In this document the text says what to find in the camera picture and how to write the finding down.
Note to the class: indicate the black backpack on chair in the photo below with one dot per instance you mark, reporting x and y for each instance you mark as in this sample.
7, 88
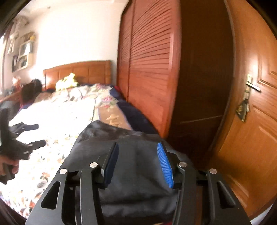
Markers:
31, 90

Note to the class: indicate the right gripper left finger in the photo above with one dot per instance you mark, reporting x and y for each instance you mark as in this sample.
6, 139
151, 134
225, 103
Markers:
74, 193

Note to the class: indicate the wooden headboard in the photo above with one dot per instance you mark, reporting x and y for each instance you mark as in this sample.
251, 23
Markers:
86, 72

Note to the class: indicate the metal door handle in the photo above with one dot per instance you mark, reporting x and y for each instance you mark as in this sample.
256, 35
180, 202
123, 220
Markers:
244, 106

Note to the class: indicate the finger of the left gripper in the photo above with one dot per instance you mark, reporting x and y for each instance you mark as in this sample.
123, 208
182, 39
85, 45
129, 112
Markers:
29, 148
17, 129

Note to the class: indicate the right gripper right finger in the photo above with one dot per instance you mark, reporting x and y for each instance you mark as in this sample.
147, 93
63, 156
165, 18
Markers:
203, 196

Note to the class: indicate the wooden door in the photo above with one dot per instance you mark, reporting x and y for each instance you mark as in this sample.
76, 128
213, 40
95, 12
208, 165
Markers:
245, 152

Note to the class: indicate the wooden desk cabinet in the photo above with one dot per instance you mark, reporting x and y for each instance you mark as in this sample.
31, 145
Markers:
13, 101

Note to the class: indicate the orange print bed sheet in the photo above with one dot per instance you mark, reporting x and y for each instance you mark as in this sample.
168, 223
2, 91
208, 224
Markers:
60, 123

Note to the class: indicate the wooden louvered wardrobe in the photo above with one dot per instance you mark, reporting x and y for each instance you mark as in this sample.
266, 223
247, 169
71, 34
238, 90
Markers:
175, 64

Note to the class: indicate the floral quilt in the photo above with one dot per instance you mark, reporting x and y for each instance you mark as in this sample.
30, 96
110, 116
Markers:
108, 104

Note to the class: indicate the person's left hand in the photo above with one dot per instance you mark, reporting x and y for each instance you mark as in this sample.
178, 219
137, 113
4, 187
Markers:
4, 160

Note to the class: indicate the tied cream curtain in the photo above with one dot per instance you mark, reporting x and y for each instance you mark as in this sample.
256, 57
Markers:
17, 25

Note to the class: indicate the yellow Pikachu plush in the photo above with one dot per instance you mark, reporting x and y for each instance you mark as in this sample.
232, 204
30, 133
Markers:
66, 83

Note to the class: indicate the white wall shelf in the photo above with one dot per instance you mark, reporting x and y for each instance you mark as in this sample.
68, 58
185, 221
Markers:
24, 52

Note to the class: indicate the black jacket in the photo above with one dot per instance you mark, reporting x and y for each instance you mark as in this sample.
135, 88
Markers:
138, 193

